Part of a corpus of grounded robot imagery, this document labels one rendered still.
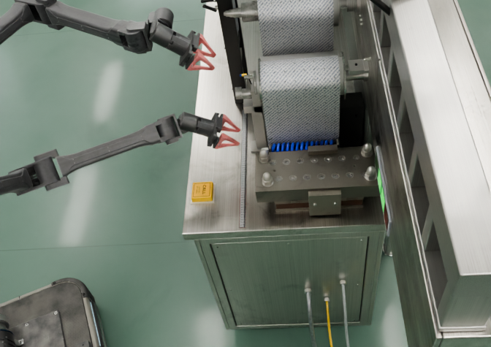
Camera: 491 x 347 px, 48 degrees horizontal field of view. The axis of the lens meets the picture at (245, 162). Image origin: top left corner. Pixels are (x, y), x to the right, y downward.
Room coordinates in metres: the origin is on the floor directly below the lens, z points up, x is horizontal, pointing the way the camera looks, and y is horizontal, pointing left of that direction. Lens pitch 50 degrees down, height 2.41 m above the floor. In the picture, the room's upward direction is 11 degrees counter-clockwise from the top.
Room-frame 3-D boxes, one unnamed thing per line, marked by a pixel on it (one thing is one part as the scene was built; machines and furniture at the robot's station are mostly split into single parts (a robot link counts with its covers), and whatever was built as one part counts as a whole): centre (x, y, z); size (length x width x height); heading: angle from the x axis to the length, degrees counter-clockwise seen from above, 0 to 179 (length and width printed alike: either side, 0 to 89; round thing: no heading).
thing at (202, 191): (1.15, 0.16, 0.91); 0.07 x 0.07 x 0.02; 81
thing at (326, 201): (0.98, -0.22, 0.97); 0.10 x 0.03 x 0.11; 81
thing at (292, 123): (1.20, -0.20, 1.11); 0.23 x 0.01 x 0.18; 81
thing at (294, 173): (1.07, -0.22, 1.00); 0.40 x 0.16 x 0.06; 81
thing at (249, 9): (1.53, -0.11, 1.34); 0.06 x 0.06 x 0.06; 81
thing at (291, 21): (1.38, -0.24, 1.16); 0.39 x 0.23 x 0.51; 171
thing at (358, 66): (1.23, -0.39, 1.28); 0.06 x 0.05 x 0.02; 81
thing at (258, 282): (2.19, -0.29, 0.43); 2.52 x 0.64 x 0.86; 171
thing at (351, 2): (1.48, -0.42, 1.34); 0.07 x 0.07 x 0.07; 81
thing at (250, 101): (1.32, -0.06, 1.05); 0.06 x 0.05 x 0.31; 81
